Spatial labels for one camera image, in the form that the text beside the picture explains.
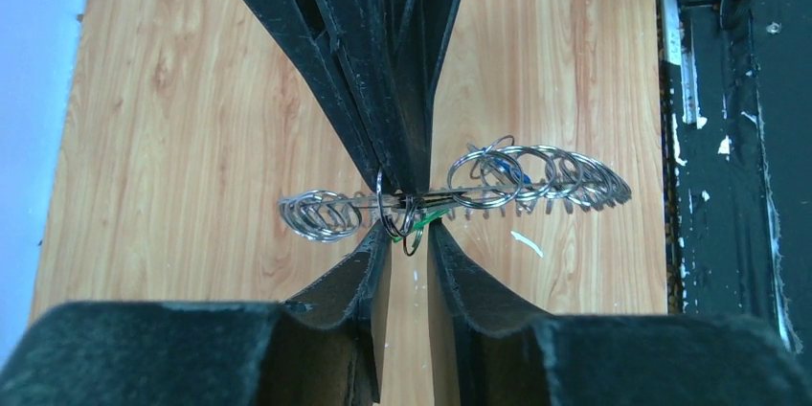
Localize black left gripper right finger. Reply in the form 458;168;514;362
428;222;811;405

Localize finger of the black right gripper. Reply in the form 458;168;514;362
357;0;461;192
242;0;413;192

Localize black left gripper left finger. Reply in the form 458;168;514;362
1;225;392;405

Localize green key tag with key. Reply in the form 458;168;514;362
410;209;450;238

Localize blue key tag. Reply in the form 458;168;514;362
491;159;531;184

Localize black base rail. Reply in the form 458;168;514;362
658;0;811;356

